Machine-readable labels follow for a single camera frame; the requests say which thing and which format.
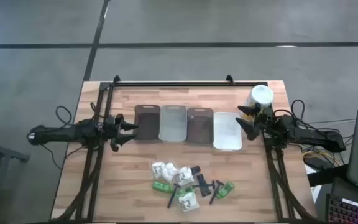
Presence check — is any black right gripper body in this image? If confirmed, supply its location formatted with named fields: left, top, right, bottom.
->
left=254, top=106, right=277, bottom=138

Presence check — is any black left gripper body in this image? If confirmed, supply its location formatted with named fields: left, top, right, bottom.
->
left=103, top=113, right=125, bottom=152

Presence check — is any clear cotton swab bag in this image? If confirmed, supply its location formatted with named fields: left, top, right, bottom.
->
left=150, top=161, right=167, bottom=180
left=175, top=166, right=195, bottom=187
left=162, top=162, right=178, bottom=183
left=178, top=192, right=200, bottom=213

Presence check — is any dark blue disposable razor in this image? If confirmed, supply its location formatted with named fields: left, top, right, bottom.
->
left=209, top=183, right=225, bottom=205
left=192, top=179, right=225, bottom=189
left=167, top=183, right=181, bottom=209

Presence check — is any brown translucent plastic bin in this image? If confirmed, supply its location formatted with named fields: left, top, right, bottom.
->
left=134, top=104, right=161, bottom=141
left=186, top=106, right=214, bottom=145

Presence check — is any white clear plastic bin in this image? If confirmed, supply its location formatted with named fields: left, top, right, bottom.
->
left=213, top=111, right=242, bottom=151

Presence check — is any grey clear plastic bin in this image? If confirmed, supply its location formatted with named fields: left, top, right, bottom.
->
left=158, top=105, right=188, bottom=143

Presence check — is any black power brick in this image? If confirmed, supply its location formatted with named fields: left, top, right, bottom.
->
left=303, top=157, right=332, bottom=170

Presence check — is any backlit black keyboard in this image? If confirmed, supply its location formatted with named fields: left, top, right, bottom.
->
left=325, top=194, right=358, bottom=224

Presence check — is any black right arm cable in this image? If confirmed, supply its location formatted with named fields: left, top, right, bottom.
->
left=273, top=99, right=306, bottom=124

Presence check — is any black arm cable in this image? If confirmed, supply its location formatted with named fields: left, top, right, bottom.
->
left=273, top=99, right=306, bottom=124
left=55, top=105, right=74, bottom=128

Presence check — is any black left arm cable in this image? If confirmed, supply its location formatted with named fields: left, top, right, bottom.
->
left=55, top=105, right=74, bottom=128

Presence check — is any floor cable bundle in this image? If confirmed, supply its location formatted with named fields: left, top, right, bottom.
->
left=303, top=118, right=357, bottom=162

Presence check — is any black aluminium table frame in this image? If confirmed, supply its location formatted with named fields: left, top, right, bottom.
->
left=56, top=74, right=316, bottom=223

